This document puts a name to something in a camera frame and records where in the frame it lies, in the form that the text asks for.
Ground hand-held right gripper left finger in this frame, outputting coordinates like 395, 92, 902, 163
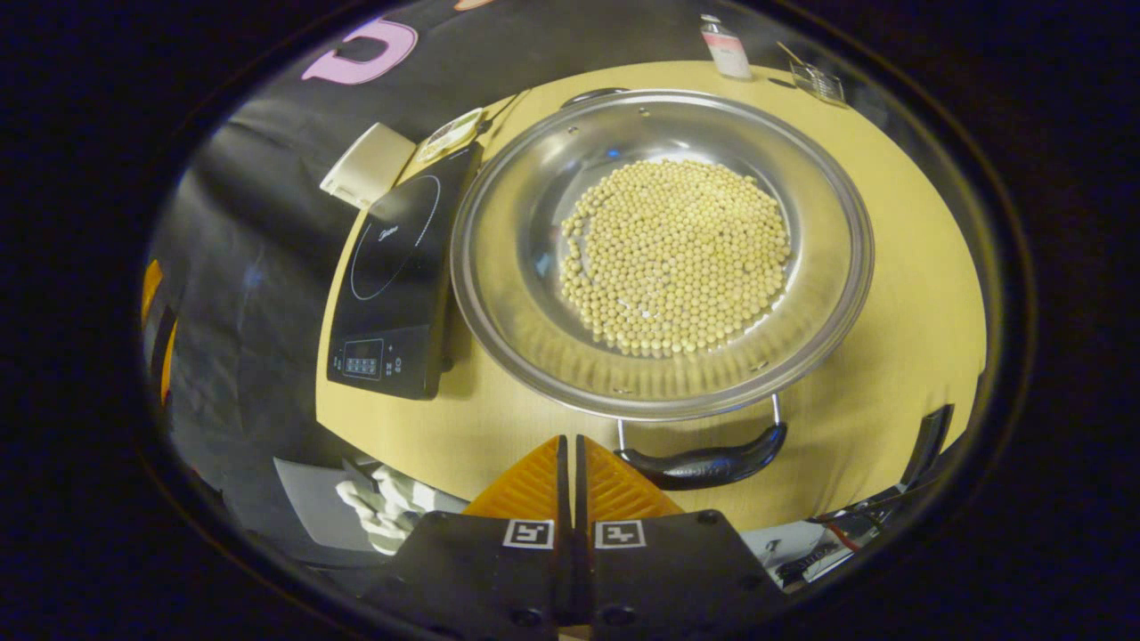
390, 434, 572, 638

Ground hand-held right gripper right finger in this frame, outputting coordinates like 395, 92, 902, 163
574, 434, 790, 639

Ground black induction cooktop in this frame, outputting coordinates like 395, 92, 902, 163
325, 142, 485, 402

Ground steel pot with black handles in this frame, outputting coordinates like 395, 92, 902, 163
449, 86, 876, 493

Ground white striped cloth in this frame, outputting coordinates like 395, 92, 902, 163
336, 465, 424, 556

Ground grey sheet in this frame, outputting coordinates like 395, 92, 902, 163
273, 458, 379, 553

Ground white toaster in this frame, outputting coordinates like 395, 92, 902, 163
319, 122, 418, 211

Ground black curved bar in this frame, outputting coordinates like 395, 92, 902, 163
898, 403, 957, 492

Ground pile of yellow soybeans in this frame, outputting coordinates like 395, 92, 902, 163
558, 158, 793, 360

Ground white divided dish of beans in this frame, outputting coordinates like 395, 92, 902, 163
416, 106, 487, 165

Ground glass beaker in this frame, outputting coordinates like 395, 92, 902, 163
788, 60, 848, 109

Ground clear bottle with pink label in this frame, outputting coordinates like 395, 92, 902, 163
699, 12, 753, 82

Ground black power cable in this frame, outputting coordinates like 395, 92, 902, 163
484, 88, 532, 135

